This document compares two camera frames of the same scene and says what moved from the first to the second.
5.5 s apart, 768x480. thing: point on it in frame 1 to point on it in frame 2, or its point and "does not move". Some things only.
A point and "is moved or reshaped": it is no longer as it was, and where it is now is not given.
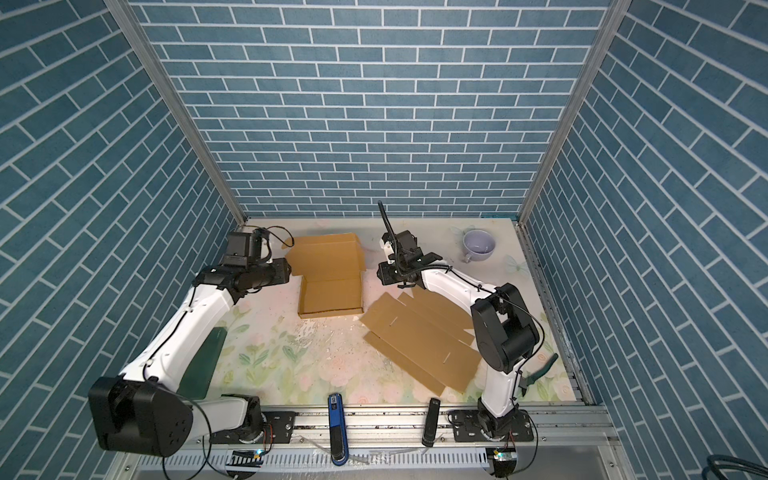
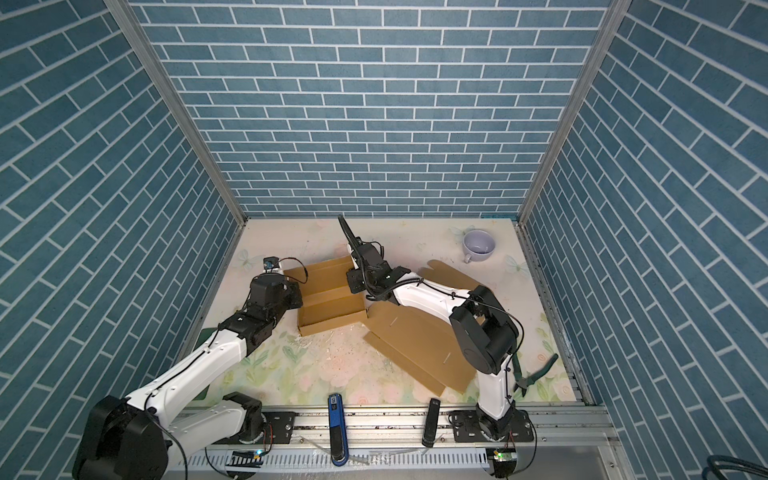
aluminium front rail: (401, 428) does not move
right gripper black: (384, 273) to (352, 277)
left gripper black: (282, 273) to (293, 290)
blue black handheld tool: (338, 444) does not move
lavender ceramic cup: (478, 245) does not move
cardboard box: (330, 267) is moved or reshaped
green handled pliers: (524, 382) does not move
